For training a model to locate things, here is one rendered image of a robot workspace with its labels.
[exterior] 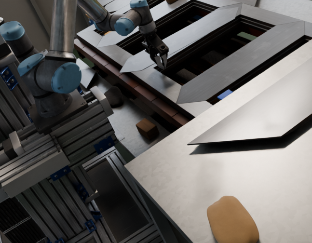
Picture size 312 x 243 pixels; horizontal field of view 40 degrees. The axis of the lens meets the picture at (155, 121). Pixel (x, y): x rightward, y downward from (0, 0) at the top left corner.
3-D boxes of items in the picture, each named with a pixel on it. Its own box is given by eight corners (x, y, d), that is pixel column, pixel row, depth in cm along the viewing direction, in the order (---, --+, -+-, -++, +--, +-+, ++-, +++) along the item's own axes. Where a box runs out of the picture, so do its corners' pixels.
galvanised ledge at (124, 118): (80, 61, 293) (78, 58, 291) (183, 146, 192) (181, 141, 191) (55, 76, 288) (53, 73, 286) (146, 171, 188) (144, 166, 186)
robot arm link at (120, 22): (111, 37, 189) (126, 24, 195) (130, 38, 182) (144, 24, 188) (104, 21, 184) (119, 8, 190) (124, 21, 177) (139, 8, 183)
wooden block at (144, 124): (138, 132, 206) (135, 124, 203) (148, 125, 208) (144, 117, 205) (149, 140, 198) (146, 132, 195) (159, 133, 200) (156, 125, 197)
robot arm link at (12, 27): (19, 57, 204) (4, 32, 196) (4, 55, 213) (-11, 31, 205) (37, 43, 210) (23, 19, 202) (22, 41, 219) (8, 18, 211)
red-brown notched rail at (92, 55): (80, 46, 284) (76, 38, 280) (235, 161, 159) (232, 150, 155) (75, 48, 283) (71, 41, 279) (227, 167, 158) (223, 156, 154)
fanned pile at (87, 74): (83, 63, 283) (80, 58, 281) (106, 82, 253) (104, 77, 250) (66, 72, 280) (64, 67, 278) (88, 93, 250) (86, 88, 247)
